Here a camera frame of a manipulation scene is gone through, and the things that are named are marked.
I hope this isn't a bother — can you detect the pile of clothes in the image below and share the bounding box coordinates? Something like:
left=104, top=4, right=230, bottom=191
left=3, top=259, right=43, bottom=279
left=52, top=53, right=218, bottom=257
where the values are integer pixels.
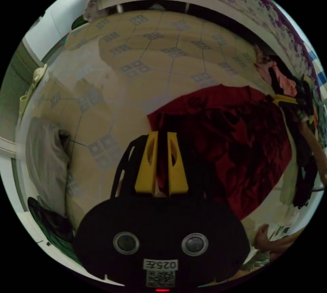
left=253, top=44, right=303, bottom=97

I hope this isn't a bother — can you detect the person's left forearm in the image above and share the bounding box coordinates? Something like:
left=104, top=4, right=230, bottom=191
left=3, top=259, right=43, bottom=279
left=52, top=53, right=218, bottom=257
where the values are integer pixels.
left=270, top=228, right=306, bottom=263

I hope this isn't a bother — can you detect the person's left hand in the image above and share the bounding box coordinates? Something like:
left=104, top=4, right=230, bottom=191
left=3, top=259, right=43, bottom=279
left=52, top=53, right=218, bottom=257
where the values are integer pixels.
left=255, top=223, right=280, bottom=260

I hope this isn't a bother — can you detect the black bag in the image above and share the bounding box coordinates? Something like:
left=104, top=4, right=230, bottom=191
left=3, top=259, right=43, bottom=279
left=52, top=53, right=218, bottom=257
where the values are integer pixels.
left=27, top=197, right=75, bottom=243

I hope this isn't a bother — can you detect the grey pillow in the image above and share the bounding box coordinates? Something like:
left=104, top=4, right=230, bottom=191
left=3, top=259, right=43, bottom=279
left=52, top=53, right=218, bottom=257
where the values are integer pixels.
left=25, top=116, right=73, bottom=218

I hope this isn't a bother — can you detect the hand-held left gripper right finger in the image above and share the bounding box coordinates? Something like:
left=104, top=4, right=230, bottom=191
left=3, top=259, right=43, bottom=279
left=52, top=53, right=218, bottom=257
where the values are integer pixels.
left=167, top=132, right=189, bottom=196

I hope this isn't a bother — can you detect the person's right hand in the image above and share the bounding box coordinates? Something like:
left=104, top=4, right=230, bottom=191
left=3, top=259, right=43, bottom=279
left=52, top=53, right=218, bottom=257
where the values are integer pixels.
left=296, top=109, right=315, bottom=126

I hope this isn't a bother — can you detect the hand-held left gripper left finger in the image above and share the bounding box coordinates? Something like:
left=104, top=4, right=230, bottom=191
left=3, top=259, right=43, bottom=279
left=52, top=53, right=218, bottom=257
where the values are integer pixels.
left=134, top=131, right=159, bottom=194

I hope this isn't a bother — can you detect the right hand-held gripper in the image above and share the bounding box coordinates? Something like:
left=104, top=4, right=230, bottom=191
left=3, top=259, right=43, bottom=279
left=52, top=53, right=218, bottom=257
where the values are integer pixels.
left=271, top=74, right=317, bottom=120

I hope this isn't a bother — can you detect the person's right forearm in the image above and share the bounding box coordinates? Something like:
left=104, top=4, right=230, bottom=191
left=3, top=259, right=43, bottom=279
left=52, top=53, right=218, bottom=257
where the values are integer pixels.
left=299, top=119, right=327, bottom=187

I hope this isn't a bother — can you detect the red sweater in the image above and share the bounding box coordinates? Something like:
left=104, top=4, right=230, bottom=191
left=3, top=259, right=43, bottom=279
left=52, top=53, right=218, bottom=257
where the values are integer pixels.
left=147, top=84, right=293, bottom=222

